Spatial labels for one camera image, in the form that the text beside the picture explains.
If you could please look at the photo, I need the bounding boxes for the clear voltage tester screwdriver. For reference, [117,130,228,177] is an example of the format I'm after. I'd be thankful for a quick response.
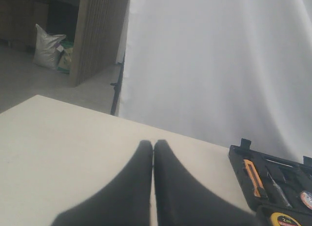
[267,172,292,208]

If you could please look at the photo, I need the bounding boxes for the grey woven sack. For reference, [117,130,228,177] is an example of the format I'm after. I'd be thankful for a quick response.
[33,24,66,70]

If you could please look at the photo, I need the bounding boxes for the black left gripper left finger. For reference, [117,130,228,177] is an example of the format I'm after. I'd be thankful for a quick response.
[52,140,153,226]

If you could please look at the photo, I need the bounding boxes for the white backdrop cloth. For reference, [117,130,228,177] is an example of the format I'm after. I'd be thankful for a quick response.
[118,0,312,162]

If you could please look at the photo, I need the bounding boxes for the black backdrop stand pole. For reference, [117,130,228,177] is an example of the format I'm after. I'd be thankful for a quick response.
[110,55,125,116]

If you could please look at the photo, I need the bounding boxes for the yellow 2m measuring tape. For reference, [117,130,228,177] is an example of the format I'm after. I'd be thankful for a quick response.
[270,212,301,226]

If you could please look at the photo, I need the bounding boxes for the black plastic tool case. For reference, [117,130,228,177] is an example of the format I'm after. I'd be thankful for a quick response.
[229,139,312,226]

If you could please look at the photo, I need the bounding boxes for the orange utility knife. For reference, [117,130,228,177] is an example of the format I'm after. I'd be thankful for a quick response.
[244,159,268,199]

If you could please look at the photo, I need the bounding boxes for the black PVC electrical tape roll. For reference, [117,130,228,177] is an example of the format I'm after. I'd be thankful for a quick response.
[300,190,312,210]

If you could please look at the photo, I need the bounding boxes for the green printed bag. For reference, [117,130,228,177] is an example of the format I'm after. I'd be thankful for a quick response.
[57,40,74,74]

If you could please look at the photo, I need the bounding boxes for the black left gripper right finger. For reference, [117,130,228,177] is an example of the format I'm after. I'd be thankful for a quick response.
[154,140,260,226]

